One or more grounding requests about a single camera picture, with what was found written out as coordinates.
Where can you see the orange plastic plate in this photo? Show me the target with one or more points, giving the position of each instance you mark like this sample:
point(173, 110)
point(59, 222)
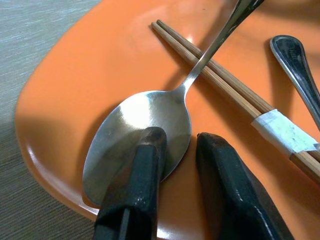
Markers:
point(87, 75)

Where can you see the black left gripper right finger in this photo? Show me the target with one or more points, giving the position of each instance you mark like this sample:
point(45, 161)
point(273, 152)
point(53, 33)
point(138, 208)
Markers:
point(230, 195)

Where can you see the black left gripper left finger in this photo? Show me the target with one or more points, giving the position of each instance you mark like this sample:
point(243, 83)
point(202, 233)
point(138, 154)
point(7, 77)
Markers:
point(135, 187)

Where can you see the stainless steel fork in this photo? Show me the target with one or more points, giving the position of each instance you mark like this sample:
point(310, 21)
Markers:
point(295, 65)

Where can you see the beige woven placemat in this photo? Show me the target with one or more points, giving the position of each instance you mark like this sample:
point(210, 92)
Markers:
point(25, 50)

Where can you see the stainless steel spoon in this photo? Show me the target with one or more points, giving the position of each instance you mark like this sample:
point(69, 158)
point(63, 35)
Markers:
point(150, 112)

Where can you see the white tape band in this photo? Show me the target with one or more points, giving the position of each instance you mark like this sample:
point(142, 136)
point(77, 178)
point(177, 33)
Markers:
point(282, 130)

